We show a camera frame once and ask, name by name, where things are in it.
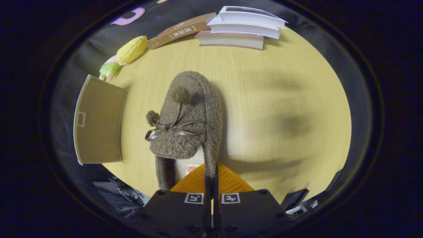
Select dark cloth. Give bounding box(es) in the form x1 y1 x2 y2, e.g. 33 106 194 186
93 175 151 218

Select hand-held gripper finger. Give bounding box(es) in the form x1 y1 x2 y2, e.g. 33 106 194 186
212 162 291 238
140 162 212 238

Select brown fuzzy shoe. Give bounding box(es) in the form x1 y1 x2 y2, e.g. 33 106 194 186
145 70 223 191

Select yellow plush toy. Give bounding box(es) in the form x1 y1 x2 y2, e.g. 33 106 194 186
116 35 148 65

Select pale pink book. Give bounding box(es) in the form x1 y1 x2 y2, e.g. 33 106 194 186
195 30 265 51

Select black flat panel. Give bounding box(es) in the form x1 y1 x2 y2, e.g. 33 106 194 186
280 188 310 212

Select plain white book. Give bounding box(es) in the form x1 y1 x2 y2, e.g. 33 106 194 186
207 15 281 39

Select black slanted bar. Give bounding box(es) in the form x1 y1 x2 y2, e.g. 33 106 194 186
311 169 346 205

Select green and pink plush toy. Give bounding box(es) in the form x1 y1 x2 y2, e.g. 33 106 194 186
99 55 123 81

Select brown book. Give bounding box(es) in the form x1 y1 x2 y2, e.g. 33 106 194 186
147 12 217 50

